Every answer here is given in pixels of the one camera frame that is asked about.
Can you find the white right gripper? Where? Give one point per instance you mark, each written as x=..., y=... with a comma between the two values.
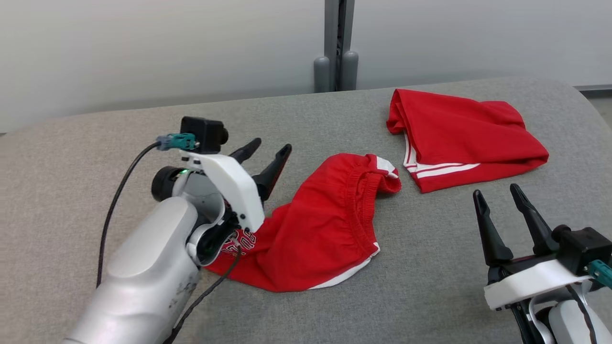
x=530, y=282

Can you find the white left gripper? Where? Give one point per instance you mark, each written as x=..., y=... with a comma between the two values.
x=229, y=186

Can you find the red white-trimmed shorts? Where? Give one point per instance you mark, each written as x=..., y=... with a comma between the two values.
x=325, y=224

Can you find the red white basketball jersey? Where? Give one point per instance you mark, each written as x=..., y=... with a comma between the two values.
x=468, y=134

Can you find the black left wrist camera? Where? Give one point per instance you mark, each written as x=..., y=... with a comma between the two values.
x=203, y=134

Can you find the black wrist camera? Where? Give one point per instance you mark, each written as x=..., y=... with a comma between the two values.
x=583, y=248
x=203, y=134

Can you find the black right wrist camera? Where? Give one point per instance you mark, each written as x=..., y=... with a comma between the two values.
x=583, y=248

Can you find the teal left camera connector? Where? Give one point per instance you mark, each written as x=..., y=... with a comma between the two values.
x=177, y=142

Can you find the teal camera connector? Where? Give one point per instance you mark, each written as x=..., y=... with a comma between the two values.
x=602, y=274
x=177, y=142

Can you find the teal right camera connector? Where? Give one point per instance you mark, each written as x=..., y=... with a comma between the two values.
x=602, y=274

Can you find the grey cylindrical post bumper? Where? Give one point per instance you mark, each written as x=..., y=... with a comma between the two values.
x=350, y=71
x=322, y=74

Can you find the grey partition post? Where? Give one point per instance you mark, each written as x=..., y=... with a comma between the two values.
x=332, y=28

